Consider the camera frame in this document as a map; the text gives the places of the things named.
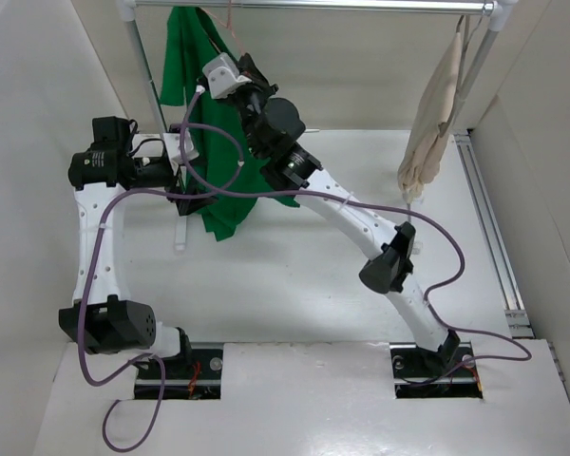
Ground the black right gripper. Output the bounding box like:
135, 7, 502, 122
225, 51, 278, 161

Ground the green t-shirt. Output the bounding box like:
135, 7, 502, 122
159, 5, 300, 243

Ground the pink wire hanger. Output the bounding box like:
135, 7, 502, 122
195, 1, 246, 63

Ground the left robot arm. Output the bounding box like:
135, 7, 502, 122
58, 116, 198, 377

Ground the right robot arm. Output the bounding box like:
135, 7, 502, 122
229, 53, 460, 376

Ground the beige garment on hanger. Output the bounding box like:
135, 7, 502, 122
397, 32, 463, 204

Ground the grey plastic hanger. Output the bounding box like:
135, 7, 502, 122
455, 2, 487, 49

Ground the white metal clothes rack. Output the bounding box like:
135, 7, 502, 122
116, 0, 523, 251

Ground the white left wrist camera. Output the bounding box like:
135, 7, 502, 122
161, 129, 200, 168

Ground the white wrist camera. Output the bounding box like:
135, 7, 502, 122
161, 129, 200, 168
202, 52, 252, 100

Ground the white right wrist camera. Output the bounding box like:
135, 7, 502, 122
202, 52, 252, 100

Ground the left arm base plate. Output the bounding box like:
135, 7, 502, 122
133, 343, 224, 401

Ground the aluminium rail right side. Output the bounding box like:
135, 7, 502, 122
453, 132, 535, 339

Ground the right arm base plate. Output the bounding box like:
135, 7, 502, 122
389, 342, 484, 399

